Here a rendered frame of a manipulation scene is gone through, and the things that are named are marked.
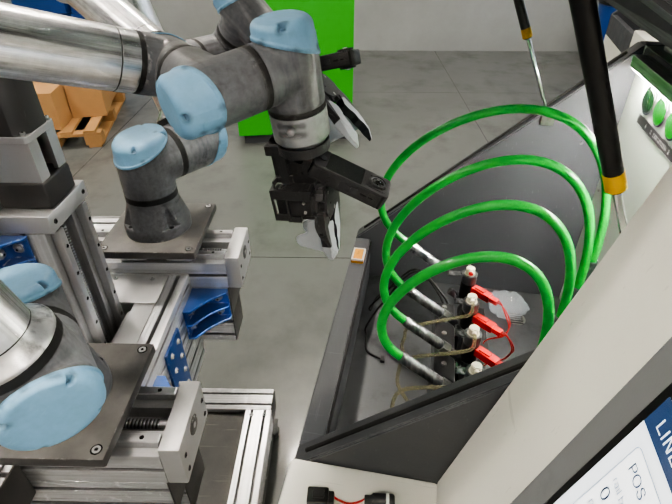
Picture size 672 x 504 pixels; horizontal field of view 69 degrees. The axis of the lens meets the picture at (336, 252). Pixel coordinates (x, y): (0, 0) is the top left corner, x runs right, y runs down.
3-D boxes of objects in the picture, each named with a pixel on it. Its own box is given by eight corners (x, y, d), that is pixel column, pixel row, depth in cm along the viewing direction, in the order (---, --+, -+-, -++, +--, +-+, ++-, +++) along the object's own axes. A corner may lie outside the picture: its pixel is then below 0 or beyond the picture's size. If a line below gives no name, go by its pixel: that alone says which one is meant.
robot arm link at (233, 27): (232, 3, 93) (250, -34, 86) (270, 49, 94) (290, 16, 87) (202, 13, 88) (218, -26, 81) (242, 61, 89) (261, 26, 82)
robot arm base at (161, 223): (116, 242, 112) (104, 204, 106) (139, 209, 124) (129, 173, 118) (182, 243, 112) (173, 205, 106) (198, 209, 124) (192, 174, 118)
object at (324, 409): (354, 284, 139) (356, 236, 130) (370, 285, 138) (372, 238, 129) (302, 496, 89) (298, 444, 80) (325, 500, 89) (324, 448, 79)
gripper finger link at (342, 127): (339, 164, 88) (314, 123, 90) (363, 142, 85) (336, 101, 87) (330, 163, 85) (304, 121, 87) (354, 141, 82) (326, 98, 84)
